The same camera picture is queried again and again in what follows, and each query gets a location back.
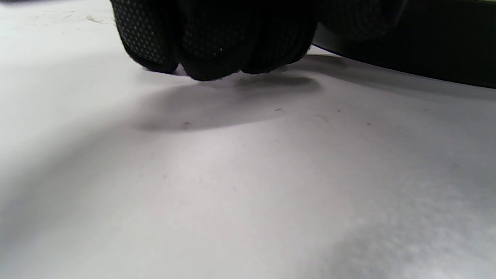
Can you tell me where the black frying pan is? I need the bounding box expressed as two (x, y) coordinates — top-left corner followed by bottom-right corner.
(312, 0), (496, 89)

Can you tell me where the person's left hand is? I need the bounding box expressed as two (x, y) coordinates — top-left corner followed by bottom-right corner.
(110, 0), (407, 82)

